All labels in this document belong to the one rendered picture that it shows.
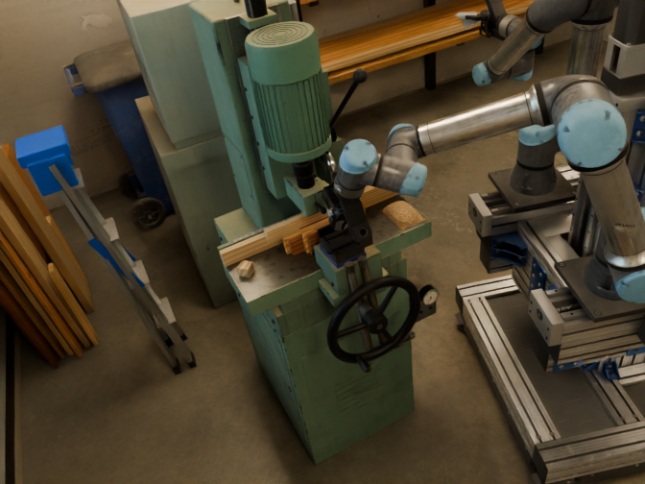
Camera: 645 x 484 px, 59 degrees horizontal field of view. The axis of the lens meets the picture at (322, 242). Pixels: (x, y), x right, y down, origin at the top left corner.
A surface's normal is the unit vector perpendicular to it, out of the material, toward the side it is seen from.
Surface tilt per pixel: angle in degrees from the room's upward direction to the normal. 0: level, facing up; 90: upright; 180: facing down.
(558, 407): 0
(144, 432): 0
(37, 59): 90
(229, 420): 0
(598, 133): 83
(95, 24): 90
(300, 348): 90
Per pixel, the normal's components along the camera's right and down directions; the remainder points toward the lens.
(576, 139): -0.22, 0.54
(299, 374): 0.45, 0.52
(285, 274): -0.13, -0.76
